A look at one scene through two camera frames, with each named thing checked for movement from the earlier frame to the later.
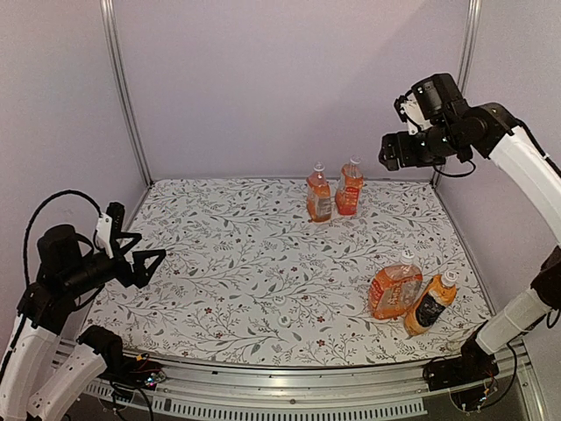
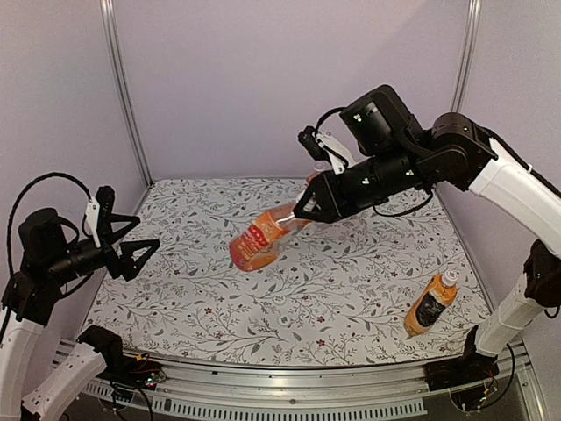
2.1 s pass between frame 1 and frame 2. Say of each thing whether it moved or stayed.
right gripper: moved
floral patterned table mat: stayed
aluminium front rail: stayed
